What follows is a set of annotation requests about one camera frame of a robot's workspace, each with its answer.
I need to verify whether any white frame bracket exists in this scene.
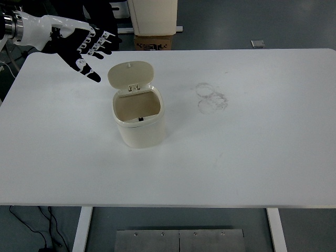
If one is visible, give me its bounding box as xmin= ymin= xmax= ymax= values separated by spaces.
xmin=109 ymin=2 xmax=130 ymax=19

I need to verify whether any brown cardboard box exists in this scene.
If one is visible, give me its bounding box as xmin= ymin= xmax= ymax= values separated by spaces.
xmin=133 ymin=34 xmax=174 ymax=51

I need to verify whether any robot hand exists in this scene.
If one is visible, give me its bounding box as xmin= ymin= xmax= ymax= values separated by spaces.
xmin=19 ymin=12 xmax=123 ymax=83

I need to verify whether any thin white cable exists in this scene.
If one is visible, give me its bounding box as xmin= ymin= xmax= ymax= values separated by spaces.
xmin=0 ymin=61 xmax=17 ymax=80

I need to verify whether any white table leg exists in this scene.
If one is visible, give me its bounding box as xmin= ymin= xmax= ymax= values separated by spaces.
xmin=266 ymin=207 xmax=288 ymax=252
xmin=71 ymin=207 xmax=93 ymax=252

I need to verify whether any cream white small trash bin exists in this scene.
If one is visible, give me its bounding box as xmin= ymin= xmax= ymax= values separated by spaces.
xmin=107 ymin=60 xmax=167 ymax=150

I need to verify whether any black floor cable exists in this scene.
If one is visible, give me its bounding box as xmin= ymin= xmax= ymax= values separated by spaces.
xmin=8 ymin=205 xmax=48 ymax=246
xmin=37 ymin=205 xmax=70 ymax=252

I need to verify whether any white table foot bar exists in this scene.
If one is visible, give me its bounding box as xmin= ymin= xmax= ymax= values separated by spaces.
xmin=117 ymin=25 xmax=185 ymax=35

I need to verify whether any person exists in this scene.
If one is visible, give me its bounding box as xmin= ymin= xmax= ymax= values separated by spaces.
xmin=49 ymin=0 xmax=123 ymax=52

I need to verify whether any cream white cabinet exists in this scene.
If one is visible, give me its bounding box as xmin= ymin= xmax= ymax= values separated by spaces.
xmin=127 ymin=0 xmax=179 ymax=36

